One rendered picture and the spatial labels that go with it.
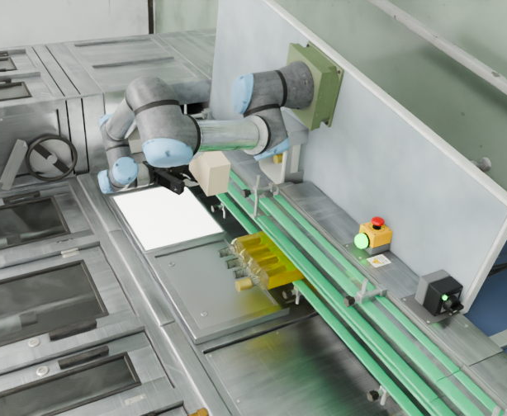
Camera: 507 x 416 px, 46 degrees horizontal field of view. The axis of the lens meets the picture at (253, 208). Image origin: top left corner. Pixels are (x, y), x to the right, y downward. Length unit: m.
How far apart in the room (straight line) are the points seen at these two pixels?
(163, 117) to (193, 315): 0.73
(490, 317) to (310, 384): 0.54
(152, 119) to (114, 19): 4.07
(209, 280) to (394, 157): 0.78
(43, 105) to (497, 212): 1.79
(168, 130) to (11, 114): 1.20
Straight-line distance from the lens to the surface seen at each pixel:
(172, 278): 2.11
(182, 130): 1.51
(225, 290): 2.07
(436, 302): 1.64
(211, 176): 2.00
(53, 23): 5.42
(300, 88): 1.88
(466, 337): 1.65
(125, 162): 1.85
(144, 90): 1.53
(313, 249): 1.84
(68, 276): 2.23
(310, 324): 2.02
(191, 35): 3.40
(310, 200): 2.04
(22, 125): 2.64
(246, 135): 1.71
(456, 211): 1.63
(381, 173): 1.82
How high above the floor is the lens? 1.86
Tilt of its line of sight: 25 degrees down
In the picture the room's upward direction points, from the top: 103 degrees counter-clockwise
